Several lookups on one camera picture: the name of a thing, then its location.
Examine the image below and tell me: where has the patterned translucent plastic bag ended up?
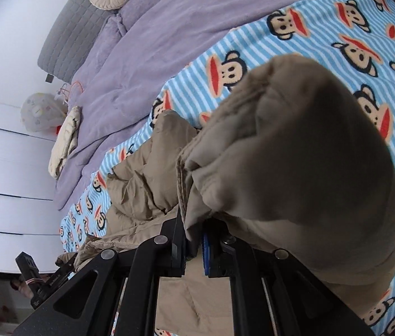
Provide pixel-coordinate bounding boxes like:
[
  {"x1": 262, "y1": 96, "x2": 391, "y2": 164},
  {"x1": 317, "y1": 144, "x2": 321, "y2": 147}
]
[{"x1": 20, "y1": 93, "x2": 68, "y2": 133}]

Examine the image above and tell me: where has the khaki puffer jacket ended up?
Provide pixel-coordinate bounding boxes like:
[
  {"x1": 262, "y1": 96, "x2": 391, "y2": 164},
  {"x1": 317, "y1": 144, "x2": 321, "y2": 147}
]
[{"x1": 55, "y1": 54, "x2": 395, "y2": 336}]

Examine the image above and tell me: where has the blue striped monkey print blanket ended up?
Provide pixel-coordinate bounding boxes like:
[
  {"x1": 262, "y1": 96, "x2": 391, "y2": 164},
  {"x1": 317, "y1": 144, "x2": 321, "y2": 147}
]
[{"x1": 59, "y1": 0, "x2": 395, "y2": 336}]

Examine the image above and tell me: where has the purple fleece blanket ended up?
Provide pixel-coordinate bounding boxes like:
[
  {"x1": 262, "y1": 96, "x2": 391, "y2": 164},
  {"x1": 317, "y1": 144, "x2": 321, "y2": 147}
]
[{"x1": 54, "y1": 0, "x2": 373, "y2": 211}]

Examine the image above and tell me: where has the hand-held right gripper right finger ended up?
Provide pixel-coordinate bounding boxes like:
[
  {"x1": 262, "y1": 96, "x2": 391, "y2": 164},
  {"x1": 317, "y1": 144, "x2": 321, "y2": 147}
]
[{"x1": 202, "y1": 231, "x2": 377, "y2": 336}]

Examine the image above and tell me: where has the grey quilted headboard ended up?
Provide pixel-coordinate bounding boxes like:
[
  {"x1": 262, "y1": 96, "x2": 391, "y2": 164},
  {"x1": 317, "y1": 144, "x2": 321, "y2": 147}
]
[{"x1": 37, "y1": 0, "x2": 117, "y2": 78}]

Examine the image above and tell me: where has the white wardrobe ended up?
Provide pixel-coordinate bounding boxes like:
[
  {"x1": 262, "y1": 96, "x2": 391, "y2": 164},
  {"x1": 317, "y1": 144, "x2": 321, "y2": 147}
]
[{"x1": 0, "y1": 91, "x2": 66, "y2": 274}]

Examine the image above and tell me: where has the cream folded garment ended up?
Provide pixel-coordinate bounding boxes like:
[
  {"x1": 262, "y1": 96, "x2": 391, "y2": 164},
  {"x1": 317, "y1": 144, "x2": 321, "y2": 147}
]
[{"x1": 48, "y1": 106, "x2": 82, "y2": 179}]

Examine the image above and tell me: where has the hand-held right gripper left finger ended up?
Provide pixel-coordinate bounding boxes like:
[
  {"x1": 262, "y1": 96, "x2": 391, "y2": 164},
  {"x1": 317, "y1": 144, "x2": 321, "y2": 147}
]
[{"x1": 12, "y1": 207, "x2": 188, "y2": 336}]

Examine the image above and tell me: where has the orange wire hanger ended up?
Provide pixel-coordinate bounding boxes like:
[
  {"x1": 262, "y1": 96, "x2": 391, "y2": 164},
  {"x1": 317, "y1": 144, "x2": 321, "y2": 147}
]
[{"x1": 57, "y1": 81, "x2": 87, "y2": 103}]

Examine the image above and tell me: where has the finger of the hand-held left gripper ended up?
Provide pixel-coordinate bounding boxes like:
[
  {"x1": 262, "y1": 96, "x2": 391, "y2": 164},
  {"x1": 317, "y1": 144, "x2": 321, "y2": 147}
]
[{"x1": 55, "y1": 261, "x2": 78, "y2": 278}]

